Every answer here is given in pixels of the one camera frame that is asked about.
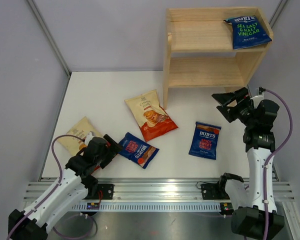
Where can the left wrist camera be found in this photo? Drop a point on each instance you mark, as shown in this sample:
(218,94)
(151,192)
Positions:
(89,137)

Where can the blue burts chilli bag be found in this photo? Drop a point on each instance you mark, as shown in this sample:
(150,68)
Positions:
(137,150)
(205,140)

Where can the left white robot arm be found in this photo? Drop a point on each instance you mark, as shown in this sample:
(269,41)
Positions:
(75,183)

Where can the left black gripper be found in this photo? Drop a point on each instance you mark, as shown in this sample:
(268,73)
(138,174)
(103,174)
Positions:
(111,153)

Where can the blue Burts sea salt bag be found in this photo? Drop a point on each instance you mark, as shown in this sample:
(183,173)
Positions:
(247,32)

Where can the cream orange cassava chips bag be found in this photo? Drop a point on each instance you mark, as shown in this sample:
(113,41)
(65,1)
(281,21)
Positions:
(152,119)

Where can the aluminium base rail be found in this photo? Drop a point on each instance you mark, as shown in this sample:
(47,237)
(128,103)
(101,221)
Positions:
(153,195)

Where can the wooden two-tier shelf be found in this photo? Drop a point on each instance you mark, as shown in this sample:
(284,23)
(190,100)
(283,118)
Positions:
(199,49)

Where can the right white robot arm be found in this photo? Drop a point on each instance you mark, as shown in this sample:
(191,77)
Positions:
(254,209)

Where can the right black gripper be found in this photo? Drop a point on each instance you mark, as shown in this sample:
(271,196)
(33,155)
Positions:
(229,112)

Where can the cream orange cassava bag left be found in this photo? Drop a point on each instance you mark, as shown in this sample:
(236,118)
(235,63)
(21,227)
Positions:
(76,142)

